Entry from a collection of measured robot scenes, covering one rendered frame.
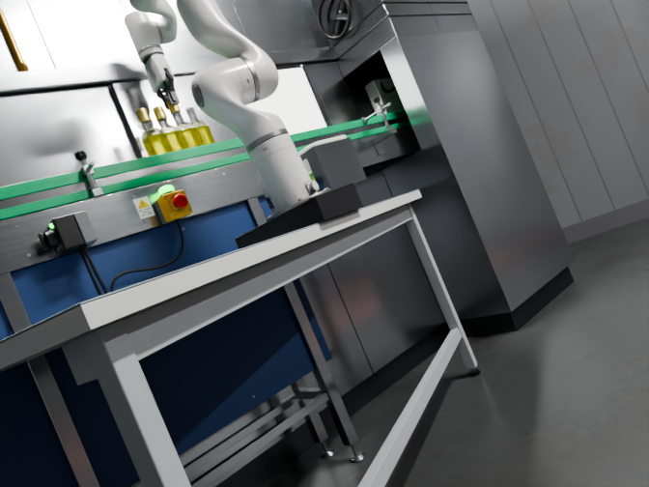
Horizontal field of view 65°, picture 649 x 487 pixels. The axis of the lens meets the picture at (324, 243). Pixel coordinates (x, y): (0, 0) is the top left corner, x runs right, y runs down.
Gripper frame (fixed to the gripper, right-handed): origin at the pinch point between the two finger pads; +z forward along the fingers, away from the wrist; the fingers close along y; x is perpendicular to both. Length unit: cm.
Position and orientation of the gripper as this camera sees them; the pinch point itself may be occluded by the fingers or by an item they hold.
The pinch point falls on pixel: (171, 100)
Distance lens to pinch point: 189.2
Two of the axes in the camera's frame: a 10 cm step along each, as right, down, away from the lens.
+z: 3.9, 9.2, 0.0
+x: 7.2, -3.0, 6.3
